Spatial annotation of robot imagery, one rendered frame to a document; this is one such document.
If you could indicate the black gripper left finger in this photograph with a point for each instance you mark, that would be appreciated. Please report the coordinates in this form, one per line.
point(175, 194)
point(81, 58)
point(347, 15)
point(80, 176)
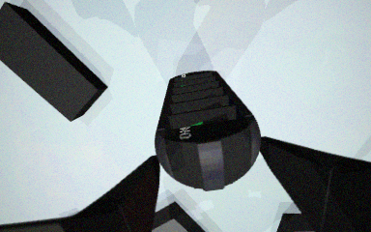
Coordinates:
point(130, 206)

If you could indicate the dark grey switch panel with green rocker switches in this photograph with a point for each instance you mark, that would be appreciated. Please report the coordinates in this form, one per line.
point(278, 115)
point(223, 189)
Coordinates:
point(206, 137)

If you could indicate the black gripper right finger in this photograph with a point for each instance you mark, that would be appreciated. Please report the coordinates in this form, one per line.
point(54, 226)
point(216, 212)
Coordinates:
point(332, 192)

